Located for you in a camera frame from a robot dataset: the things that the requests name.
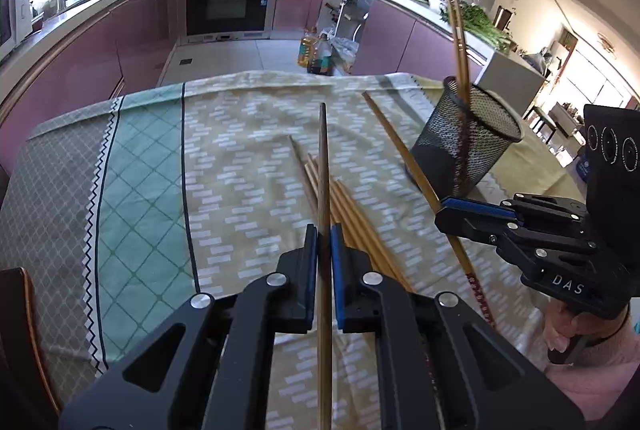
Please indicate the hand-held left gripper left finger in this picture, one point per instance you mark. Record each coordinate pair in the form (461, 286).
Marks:
(314, 275)

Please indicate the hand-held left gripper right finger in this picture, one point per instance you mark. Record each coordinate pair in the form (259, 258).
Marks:
(336, 280)

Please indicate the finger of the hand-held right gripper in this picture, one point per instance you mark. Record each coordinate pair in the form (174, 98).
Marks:
(550, 209)
(475, 209)

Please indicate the bunch of wooden chopsticks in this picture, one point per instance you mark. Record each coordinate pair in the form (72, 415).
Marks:
(350, 220)

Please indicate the black mesh holder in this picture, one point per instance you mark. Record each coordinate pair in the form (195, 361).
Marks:
(495, 139)

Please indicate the red-ended wooden chopstick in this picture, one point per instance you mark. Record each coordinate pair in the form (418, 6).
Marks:
(390, 132)
(324, 169)
(448, 7)
(458, 59)

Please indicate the person's right forearm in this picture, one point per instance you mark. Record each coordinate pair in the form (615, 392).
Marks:
(600, 380)

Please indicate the person's right hand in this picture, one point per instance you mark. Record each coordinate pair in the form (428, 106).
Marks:
(560, 325)

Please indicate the white kitchen counter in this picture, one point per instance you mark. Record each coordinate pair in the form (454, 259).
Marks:
(510, 79)

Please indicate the patterned green beige tablecloth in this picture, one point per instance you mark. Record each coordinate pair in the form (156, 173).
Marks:
(225, 159)

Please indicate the green leafy vegetables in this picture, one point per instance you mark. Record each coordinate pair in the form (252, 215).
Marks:
(482, 27)

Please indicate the crumpled plastic bag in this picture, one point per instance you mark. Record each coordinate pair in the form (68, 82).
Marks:
(345, 54)

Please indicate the yellow oil bottle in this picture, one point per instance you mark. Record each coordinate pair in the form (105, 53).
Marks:
(307, 52)

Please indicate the black built-in oven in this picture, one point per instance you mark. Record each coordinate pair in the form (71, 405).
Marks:
(225, 4)

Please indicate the purple base cabinets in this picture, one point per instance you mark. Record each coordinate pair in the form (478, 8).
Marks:
(145, 24)

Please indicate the dark wooden chair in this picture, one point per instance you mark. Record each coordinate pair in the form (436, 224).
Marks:
(15, 335)

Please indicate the white microwave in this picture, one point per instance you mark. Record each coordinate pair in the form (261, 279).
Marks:
(12, 14)

